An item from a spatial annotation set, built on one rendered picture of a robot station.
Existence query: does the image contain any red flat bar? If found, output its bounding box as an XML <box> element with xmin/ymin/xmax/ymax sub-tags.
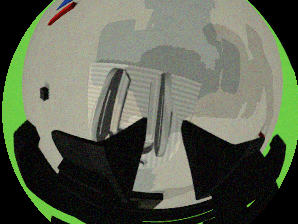
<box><xmin>48</xmin><ymin>2</ymin><xmax>76</xmax><ymax>26</ymax></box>

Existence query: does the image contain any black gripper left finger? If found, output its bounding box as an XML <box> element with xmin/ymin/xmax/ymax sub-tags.
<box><xmin>51</xmin><ymin>117</ymin><xmax>148</xmax><ymax>202</ymax></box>

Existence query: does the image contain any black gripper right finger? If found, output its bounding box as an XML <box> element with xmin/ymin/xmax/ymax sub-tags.
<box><xmin>181</xmin><ymin>120</ymin><xmax>265</xmax><ymax>200</ymax></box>

